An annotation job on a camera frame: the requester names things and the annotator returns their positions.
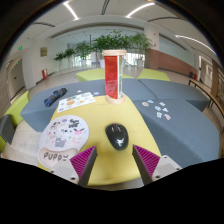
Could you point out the black computer mouse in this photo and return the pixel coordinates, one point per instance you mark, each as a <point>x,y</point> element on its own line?
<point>116,136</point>

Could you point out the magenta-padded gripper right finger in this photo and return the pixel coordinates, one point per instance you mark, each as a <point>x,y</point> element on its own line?
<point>148,160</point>

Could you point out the white cartoon sticker sheet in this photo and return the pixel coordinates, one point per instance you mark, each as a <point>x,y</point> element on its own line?
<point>76,101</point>

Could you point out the golden wall plaque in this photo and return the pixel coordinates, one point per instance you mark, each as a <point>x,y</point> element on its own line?
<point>43,51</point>

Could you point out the white cartoon-print mouse pad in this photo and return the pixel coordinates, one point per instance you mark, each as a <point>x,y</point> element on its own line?
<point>63,133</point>

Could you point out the long ceiling light strips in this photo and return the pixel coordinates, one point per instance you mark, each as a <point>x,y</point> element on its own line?
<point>70,10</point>

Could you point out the dark grey chair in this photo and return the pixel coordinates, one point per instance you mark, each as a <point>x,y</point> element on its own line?
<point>6,128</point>

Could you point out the yellow-green upholstered seat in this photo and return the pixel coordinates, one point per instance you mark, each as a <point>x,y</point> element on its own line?
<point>153,74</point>
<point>90,74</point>
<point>15,108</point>

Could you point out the small cartoon sticker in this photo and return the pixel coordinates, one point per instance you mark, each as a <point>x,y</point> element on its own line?
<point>145,104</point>
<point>150,101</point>
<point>157,108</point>
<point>165,109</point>
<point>167,116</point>
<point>162,103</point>
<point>159,114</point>

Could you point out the wooden railed bench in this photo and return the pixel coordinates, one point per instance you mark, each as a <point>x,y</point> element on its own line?
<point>203,90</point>

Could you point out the red panelled tower wooden caps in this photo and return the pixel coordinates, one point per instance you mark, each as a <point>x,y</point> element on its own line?
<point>111,76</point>

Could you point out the green exit sign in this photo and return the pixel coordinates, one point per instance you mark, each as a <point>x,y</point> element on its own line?
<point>20,48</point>

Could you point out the row of potted green plants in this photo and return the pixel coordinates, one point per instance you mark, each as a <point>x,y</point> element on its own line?
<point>110,41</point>

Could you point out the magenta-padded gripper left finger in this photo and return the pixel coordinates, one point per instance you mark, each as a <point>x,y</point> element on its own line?
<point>83,160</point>

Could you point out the red fire extinguisher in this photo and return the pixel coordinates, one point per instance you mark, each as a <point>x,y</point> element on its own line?
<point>44,74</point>

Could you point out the long grey upholstered seat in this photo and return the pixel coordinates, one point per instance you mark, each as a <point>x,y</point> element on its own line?
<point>36,113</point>

